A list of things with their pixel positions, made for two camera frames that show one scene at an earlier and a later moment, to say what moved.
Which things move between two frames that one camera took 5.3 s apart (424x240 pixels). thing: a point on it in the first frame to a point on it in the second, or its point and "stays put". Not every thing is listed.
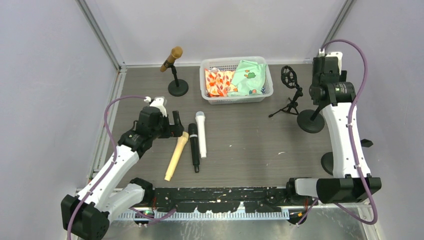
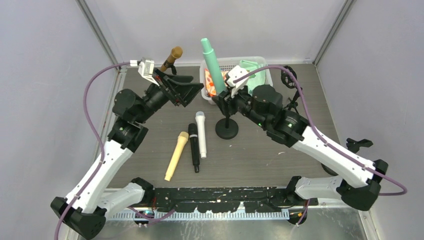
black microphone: x=193 y=133 stays put
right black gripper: x=319 y=67 to x=224 y=102
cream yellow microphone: x=182 y=141 stays put
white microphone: x=200 y=118 stays put
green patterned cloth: x=250 y=78 stays put
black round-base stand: x=310 y=120 to x=226 y=128
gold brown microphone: x=176 y=53 stays put
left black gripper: x=171 y=125 to x=168 y=89
